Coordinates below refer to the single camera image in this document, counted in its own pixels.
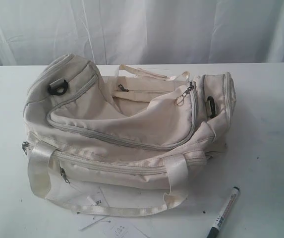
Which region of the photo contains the white paper hang tag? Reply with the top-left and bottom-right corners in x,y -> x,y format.
73,212 -> 108,230

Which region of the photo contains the green and white marker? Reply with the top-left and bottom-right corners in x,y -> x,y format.
207,186 -> 240,238

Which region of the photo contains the cream fabric duffel bag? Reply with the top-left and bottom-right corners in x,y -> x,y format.
22,54 -> 236,217

